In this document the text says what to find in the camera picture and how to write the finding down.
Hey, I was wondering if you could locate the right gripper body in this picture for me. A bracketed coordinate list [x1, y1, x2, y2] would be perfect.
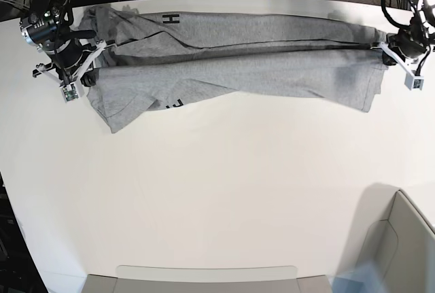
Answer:
[46, 39, 88, 79]

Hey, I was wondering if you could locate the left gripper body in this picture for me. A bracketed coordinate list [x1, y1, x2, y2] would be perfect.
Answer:
[387, 29, 428, 58]

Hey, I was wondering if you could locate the grey T-shirt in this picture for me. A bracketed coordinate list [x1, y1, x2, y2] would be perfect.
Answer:
[79, 5, 386, 133]

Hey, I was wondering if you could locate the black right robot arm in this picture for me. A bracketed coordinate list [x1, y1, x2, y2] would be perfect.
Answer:
[20, 0, 96, 86]

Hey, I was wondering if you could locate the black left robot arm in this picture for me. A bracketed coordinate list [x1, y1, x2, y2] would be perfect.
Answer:
[381, 0, 434, 76]

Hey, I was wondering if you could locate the grey bin right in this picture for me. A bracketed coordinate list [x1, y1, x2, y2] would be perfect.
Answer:
[355, 190, 434, 292]

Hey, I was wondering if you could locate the grey bin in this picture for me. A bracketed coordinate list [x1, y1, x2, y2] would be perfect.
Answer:
[82, 265, 332, 292]
[355, 190, 434, 292]

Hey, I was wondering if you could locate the grey bin front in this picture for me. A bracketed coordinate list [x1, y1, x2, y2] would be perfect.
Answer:
[82, 265, 332, 292]

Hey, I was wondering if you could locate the blue cloth in corner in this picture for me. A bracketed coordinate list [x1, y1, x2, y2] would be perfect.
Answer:
[329, 262, 389, 293]

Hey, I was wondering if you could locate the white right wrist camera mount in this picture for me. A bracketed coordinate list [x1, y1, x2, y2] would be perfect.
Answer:
[32, 40, 116, 103]

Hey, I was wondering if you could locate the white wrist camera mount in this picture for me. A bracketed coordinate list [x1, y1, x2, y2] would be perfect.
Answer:
[370, 41, 431, 90]
[32, 40, 116, 103]

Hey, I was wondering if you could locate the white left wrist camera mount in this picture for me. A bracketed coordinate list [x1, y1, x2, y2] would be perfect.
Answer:
[370, 41, 431, 90]

